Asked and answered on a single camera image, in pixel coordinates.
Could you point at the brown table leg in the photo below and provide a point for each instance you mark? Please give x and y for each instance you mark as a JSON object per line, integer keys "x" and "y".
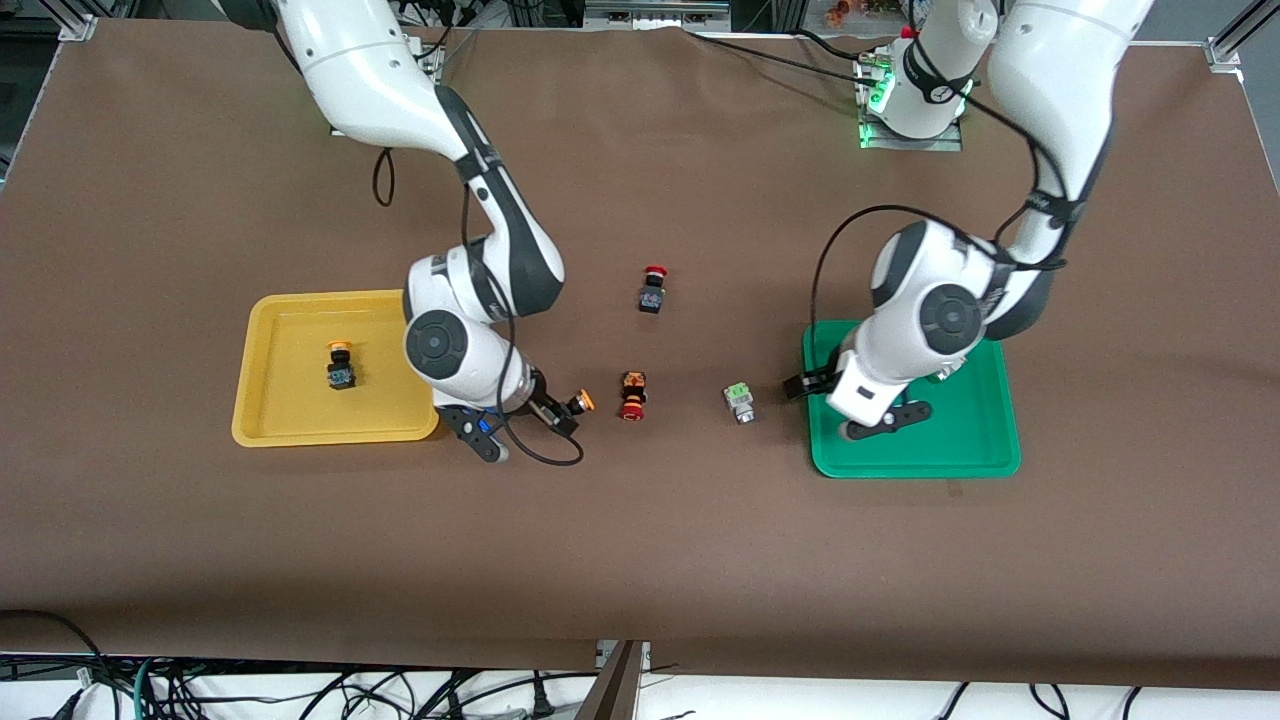
{"x": 615, "y": 690}

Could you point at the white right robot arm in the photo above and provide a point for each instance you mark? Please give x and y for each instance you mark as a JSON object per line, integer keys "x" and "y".
{"x": 370, "y": 70}

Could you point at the green push button switch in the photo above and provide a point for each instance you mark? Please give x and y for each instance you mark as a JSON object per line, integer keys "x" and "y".
{"x": 739, "y": 402}

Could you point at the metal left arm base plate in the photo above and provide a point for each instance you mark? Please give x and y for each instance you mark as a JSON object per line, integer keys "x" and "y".
{"x": 950, "y": 145}

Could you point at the colourful background objects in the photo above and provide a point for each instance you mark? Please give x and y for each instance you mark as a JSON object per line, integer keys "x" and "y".
{"x": 860, "y": 10}

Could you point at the yellow plastic tray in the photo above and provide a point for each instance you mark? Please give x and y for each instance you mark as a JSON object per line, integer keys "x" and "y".
{"x": 290, "y": 400}

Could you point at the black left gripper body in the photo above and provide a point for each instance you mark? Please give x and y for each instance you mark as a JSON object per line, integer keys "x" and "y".
{"x": 812, "y": 382}

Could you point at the grey metal device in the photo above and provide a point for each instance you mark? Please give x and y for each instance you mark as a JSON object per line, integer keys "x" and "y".
{"x": 655, "y": 12}

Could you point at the brown table cover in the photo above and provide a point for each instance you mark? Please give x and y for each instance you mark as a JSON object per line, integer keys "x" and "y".
{"x": 640, "y": 550}

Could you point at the yellow push button switch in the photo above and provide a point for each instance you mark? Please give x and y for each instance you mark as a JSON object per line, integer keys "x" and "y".
{"x": 586, "y": 402}
{"x": 341, "y": 372}

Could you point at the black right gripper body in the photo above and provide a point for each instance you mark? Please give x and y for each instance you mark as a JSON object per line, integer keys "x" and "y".
{"x": 541, "y": 403}

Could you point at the white table bracket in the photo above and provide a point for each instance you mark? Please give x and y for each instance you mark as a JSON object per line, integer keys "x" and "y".
{"x": 604, "y": 655}

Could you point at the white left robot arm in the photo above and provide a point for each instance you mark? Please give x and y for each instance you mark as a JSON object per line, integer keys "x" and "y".
{"x": 1050, "y": 80}

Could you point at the red emergency button switch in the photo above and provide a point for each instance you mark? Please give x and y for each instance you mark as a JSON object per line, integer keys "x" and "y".
{"x": 651, "y": 295}
{"x": 633, "y": 395}

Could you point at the green plastic tray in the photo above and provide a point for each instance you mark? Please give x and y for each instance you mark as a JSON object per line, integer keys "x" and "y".
{"x": 950, "y": 440}

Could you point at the aluminium frame profile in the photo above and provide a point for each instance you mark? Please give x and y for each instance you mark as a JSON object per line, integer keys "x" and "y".
{"x": 75, "y": 25}
{"x": 1225, "y": 52}

